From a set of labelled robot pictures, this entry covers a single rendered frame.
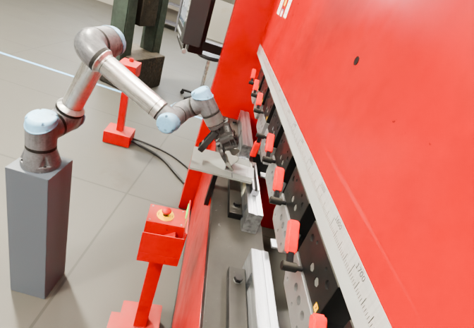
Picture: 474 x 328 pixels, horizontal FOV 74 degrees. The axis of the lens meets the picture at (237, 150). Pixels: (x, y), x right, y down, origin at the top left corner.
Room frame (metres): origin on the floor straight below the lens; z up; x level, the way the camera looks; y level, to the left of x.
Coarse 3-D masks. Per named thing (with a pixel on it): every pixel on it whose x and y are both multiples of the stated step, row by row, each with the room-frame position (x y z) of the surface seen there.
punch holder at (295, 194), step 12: (300, 180) 0.64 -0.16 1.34; (288, 192) 0.67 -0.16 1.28; (300, 192) 0.61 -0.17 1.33; (288, 204) 0.64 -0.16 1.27; (300, 204) 0.58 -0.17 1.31; (276, 216) 0.66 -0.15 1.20; (288, 216) 0.61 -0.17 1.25; (300, 216) 0.56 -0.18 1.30; (312, 216) 0.56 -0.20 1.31; (276, 228) 0.63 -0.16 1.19; (300, 228) 0.55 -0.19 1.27; (276, 240) 0.60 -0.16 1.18; (300, 240) 0.56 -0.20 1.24
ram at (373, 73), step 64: (320, 0) 1.07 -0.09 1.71; (384, 0) 0.65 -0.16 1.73; (448, 0) 0.48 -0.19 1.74; (320, 64) 0.83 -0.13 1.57; (384, 64) 0.55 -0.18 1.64; (448, 64) 0.41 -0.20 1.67; (320, 128) 0.66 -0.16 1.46; (384, 128) 0.46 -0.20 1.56; (448, 128) 0.36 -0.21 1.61; (384, 192) 0.39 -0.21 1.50; (448, 192) 0.31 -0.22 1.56; (384, 256) 0.32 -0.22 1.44; (448, 256) 0.26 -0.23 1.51; (448, 320) 0.22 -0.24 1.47
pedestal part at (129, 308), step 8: (128, 304) 1.01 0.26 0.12; (136, 304) 1.03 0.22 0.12; (152, 304) 1.06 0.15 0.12; (112, 312) 1.01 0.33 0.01; (120, 312) 1.02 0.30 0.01; (128, 312) 0.97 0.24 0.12; (152, 312) 1.01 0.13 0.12; (160, 312) 1.03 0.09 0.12; (112, 320) 0.97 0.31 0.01; (120, 320) 0.92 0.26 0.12; (128, 320) 0.94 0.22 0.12; (152, 320) 0.98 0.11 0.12
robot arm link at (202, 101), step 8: (200, 88) 1.15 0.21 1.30; (208, 88) 1.15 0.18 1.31; (192, 96) 1.13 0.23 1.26; (200, 96) 1.11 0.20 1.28; (208, 96) 1.13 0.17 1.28; (192, 104) 1.12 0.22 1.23; (200, 104) 1.11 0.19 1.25; (208, 104) 1.12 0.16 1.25; (216, 104) 1.15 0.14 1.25; (200, 112) 1.13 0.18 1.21; (208, 112) 1.12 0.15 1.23; (216, 112) 1.13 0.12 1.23
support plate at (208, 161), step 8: (200, 152) 1.20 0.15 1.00; (208, 152) 1.22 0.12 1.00; (216, 152) 1.25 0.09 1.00; (192, 160) 1.11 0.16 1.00; (200, 160) 1.14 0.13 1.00; (208, 160) 1.16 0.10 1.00; (216, 160) 1.18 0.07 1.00; (240, 160) 1.25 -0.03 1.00; (248, 160) 1.28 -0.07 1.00; (192, 168) 1.06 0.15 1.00; (200, 168) 1.08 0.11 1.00; (208, 168) 1.10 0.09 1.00; (216, 168) 1.12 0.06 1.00; (224, 176) 1.09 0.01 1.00; (240, 176) 1.12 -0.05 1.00
